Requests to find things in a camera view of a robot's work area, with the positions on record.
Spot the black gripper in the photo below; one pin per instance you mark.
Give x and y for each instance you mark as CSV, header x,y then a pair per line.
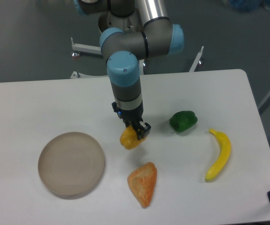
x,y
134,118

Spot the yellow bell pepper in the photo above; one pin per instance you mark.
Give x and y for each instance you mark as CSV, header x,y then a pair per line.
x,y
129,139

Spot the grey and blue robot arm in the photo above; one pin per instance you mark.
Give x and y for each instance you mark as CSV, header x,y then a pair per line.
x,y
123,66

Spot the green bell pepper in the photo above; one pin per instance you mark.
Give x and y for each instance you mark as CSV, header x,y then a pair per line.
x,y
183,120

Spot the orange triangular bread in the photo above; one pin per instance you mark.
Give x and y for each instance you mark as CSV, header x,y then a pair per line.
x,y
142,182

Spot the beige round plate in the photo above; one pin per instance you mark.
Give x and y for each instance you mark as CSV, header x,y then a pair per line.
x,y
71,164

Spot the yellow banana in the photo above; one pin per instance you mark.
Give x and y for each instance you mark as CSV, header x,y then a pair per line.
x,y
225,151

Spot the blue bag in background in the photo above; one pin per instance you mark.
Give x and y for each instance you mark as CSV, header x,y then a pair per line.
x,y
245,6

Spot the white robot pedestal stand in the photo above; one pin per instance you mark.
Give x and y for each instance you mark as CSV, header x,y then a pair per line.
x,y
87,49

